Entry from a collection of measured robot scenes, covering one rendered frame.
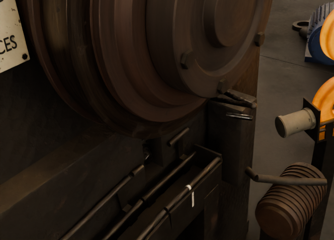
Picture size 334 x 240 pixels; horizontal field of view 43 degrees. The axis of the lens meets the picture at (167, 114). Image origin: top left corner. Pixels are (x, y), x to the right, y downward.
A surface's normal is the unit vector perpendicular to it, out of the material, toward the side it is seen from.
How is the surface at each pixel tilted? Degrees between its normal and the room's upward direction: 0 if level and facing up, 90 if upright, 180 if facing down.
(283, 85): 0
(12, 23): 90
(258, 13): 68
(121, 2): 76
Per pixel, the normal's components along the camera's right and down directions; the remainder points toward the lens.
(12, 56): 0.79, 0.30
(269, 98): -0.05, -0.83
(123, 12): -0.20, 0.41
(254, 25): -0.20, 0.01
